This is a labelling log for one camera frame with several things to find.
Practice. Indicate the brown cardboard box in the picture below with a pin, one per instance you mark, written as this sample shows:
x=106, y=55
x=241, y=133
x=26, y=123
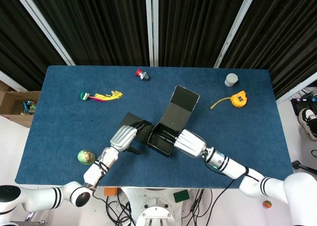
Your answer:
x=10, y=99

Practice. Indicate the white frame post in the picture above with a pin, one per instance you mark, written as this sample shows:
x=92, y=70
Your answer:
x=12, y=81
x=297, y=87
x=235, y=27
x=44, y=27
x=151, y=25

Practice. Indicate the colourful toy pile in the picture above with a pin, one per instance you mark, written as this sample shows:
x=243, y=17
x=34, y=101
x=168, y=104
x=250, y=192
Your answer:
x=28, y=107

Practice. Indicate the black foot pedal controller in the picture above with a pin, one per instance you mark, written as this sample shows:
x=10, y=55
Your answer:
x=299, y=104

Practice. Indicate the red small figurine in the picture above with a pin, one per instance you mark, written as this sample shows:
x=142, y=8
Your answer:
x=139, y=73

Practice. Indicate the black pleated curtain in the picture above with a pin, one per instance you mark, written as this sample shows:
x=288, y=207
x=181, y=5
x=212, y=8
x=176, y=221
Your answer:
x=99, y=25
x=193, y=25
x=19, y=37
x=284, y=37

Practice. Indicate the black foldable cardboard box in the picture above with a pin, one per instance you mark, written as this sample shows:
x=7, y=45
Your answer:
x=178, y=112

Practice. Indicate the green yellow feather shuttlecock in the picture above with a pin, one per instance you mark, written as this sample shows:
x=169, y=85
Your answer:
x=84, y=96

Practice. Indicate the blue table cloth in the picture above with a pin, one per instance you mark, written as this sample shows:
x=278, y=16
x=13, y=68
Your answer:
x=62, y=136

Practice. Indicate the green block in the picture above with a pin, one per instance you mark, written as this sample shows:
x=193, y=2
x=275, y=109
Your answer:
x=181, y=196

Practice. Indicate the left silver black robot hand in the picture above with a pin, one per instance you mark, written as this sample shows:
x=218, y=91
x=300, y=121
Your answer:
x=122, y=138

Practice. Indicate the black floor stand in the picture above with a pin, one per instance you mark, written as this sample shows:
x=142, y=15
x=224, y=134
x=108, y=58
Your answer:
x=297, y=164

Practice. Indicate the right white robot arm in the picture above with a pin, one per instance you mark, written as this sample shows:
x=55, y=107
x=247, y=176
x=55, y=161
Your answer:
x=235, y=169

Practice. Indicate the orange green ball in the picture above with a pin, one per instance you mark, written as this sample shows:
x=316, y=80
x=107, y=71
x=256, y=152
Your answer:
x=267, y=204

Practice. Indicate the white black sneaker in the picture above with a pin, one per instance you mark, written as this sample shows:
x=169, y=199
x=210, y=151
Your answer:
x=308, y=124

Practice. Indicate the orange block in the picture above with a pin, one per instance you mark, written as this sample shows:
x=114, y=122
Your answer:
x=110, y=191

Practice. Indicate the yellow tape measure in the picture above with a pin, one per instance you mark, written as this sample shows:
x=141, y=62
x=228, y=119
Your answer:
x=239, y=100

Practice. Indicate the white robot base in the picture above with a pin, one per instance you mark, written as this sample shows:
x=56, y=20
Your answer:
x=153, y=211

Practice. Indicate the small white jar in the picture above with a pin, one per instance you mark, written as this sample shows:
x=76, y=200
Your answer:
x=231, y=79

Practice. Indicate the green painted ornament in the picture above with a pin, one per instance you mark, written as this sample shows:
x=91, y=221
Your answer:
x=86, y=157

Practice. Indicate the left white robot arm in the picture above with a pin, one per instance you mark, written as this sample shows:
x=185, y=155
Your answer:
x=96, y=169

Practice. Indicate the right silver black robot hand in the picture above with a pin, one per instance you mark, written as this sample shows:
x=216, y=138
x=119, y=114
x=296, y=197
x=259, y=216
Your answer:
x=190, y=144

